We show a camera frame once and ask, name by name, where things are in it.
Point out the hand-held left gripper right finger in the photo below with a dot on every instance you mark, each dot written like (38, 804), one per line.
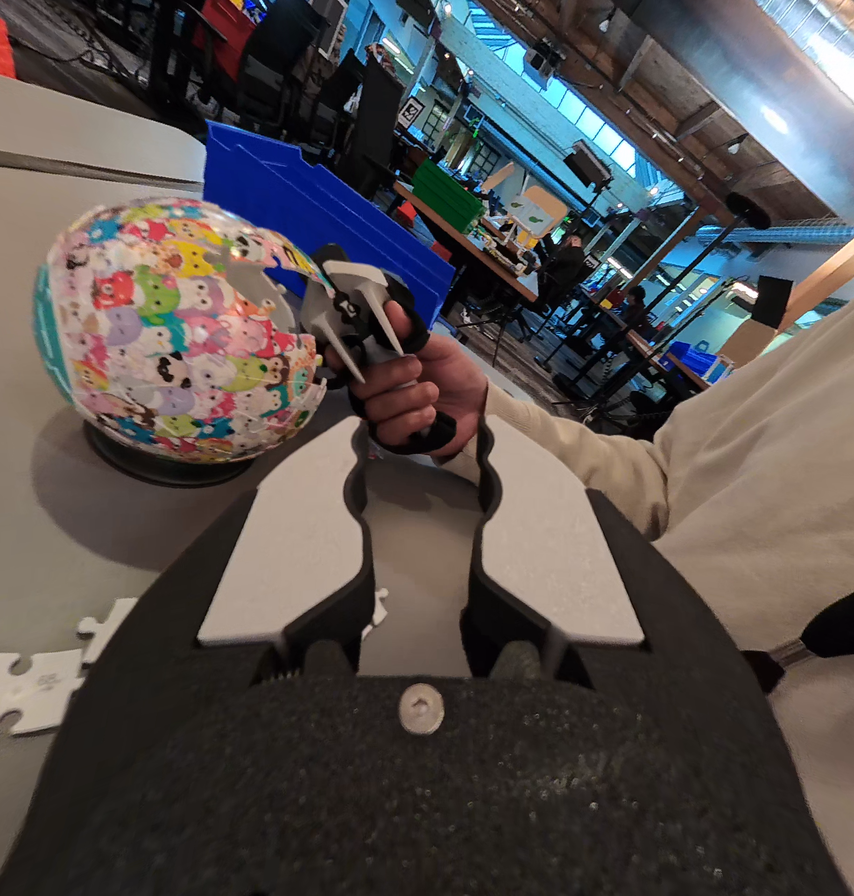
(553, 560)

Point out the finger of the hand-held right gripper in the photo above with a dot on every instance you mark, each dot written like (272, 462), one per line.
(329, 336)
(381, 308)

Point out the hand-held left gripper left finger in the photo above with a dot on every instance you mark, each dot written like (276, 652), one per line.
(287, 553)

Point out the black ball stand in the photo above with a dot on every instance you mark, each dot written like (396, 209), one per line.
(153, 470)

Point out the colourful puzzle ball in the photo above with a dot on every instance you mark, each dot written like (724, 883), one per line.
(153, 336)

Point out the person's right forearm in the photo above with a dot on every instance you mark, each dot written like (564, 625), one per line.
(574, 448)

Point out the grey-backed puzzle piece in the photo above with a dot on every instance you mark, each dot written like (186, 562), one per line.
(108, 623)
(20, 689)
(378, 609)

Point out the long wooden table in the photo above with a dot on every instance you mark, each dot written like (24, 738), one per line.
(469, 245)

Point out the stacked blue plastic bins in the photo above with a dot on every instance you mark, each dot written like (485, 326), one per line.
(294, 189)

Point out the green plastic crates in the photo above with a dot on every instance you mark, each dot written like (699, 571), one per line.
(444, 189)

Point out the wooden board with green print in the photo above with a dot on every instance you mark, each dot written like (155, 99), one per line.
(532, 213)

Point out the wooden table with bins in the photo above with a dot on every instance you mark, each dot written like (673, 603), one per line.
(679, 367)

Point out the person's beige sweatshirt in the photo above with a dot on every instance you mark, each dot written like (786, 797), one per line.
(784, 490)

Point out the row of small blue bins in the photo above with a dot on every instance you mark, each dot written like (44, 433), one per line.
(693, 353)

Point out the black badge reel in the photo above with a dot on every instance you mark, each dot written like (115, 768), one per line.
(847, 623)

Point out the black round lamp on pole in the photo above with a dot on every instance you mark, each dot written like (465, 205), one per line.
(747, 210)

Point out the large silver ventilation duct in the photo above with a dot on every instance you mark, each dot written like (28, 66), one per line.
(749, 91)

